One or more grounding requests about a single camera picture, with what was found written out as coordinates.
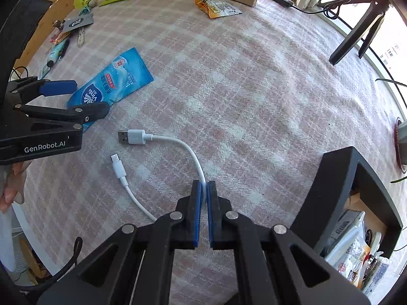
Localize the left hand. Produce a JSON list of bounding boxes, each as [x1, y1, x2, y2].
[[1, 160, 32, 214]]

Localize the grey cream tube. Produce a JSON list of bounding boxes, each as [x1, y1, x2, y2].
[[324, 210, 366, 266]]

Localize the potted spider plant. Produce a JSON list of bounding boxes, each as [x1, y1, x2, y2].
[[390, 118, 407, 184]]

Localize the black tripod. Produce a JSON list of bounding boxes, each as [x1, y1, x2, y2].
[[329, 0, 390, 65]]

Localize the short white charging cable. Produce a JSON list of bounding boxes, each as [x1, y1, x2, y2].
[[110, 128, 208, 223]]

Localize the blue white packet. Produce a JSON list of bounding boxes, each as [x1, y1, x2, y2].
[[38, 63, 51, 80]]

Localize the yellow shuttlecock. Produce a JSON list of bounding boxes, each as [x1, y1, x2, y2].
[[74, 0, 97, 10]]

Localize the red coffee mate sachet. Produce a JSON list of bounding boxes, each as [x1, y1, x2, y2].
[[335, 252, 366, 286]]

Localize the grey round-logo card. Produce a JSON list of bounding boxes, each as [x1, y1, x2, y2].
[[61, 13, 94, 34]]

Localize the black storage tray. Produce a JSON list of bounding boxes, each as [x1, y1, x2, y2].
[[290, 147, 402, 258]]

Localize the teal hand cream tube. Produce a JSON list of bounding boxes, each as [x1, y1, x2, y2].
[[46, 38, 68, 68]]

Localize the blue wet wipe sachet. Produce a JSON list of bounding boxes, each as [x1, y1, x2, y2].
[[66, 48, 153, 129]]

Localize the small snack bar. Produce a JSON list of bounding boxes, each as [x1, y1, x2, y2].
[[50, 30, 70, 45]]

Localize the plaid tablecloth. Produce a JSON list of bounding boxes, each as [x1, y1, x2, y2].
[[18, 0, 406, 273]]

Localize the black power cable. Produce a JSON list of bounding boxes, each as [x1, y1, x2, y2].
[[8, 65, 30, 82]]

